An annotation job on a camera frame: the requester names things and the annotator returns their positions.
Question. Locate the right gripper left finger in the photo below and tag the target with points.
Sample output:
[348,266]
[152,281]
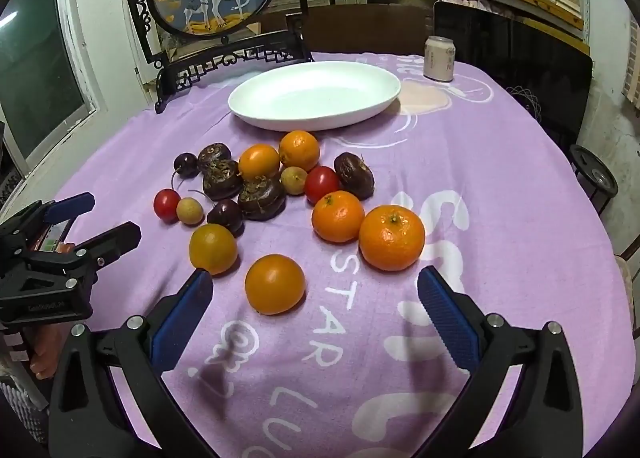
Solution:
[87,417]

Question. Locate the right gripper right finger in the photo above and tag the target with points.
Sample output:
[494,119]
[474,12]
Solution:
[544,415]

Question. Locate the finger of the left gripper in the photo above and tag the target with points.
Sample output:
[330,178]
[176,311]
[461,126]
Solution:
[69,208]
[106,248]

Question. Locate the red cherry tomato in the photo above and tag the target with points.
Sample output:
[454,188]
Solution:
[320,181]
[165,205]

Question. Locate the tan longan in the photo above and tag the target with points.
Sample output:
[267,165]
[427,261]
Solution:
[293,179]
[189,211]

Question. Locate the yellow-green tomato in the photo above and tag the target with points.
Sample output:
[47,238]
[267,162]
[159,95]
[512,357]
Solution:
[213,248]

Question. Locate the dark cherry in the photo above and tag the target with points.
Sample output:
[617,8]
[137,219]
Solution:
[227,213]
[186,165]

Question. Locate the water chestnut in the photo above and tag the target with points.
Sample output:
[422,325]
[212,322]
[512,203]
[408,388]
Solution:
[262,199]
[354,175]
[221,179]
[212,153]

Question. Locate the orange tomato front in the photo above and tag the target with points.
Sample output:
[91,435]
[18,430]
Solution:
[274,284]

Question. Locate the orange tomato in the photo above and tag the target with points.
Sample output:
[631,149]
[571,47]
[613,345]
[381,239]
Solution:
[274,284]
[257,161]

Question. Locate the large mandarin orange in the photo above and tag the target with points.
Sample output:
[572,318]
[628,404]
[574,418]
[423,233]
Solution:
[391,238]

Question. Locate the small mandarin orange back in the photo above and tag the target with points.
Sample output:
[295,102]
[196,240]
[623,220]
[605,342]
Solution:
[299,148]

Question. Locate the medium mandarin orange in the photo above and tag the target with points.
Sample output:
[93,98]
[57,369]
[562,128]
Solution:
[337,217]

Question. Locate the person's left hand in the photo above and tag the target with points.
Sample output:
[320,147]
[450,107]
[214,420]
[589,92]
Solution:
[48,342]

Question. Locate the black round stool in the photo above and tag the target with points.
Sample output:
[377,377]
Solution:
[594,176]

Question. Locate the purple printed tablecloth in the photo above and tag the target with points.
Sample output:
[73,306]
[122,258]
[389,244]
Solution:
[357,369]

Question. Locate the deer painting screen black stand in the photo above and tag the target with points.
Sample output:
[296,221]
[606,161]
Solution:
[187,39]

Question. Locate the white oval plate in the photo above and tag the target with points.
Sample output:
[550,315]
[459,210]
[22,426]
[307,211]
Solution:
[314,96]

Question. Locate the black chair back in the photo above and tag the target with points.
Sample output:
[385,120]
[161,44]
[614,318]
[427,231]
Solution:
[548,77]

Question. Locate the white beverage can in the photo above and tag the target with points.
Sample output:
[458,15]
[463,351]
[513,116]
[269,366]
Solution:
[439,55]

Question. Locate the window with white frame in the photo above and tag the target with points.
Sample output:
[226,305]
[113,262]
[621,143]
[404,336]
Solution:
[48,86]

